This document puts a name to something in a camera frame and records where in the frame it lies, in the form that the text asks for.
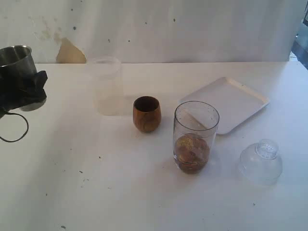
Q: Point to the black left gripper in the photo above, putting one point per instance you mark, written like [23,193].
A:
[20,87]

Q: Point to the stainless steel cup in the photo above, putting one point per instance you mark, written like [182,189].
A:
[21,56]

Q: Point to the brown wooden cup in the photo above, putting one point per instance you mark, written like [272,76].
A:
[146,114]

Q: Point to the gold foil coin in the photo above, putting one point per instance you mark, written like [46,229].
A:
[185,141]

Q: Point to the reddish-brown apple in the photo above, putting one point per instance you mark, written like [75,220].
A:
[194,160]

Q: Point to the clear plastic shaker cup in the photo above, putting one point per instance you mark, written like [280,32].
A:
[194,131]

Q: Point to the clear plastic shaker lid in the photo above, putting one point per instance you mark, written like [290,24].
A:
[261,163]

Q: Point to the translucent plastic container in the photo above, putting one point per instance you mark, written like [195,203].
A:
[107,85]

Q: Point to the white square tray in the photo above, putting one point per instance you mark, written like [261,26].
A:
[234,101]

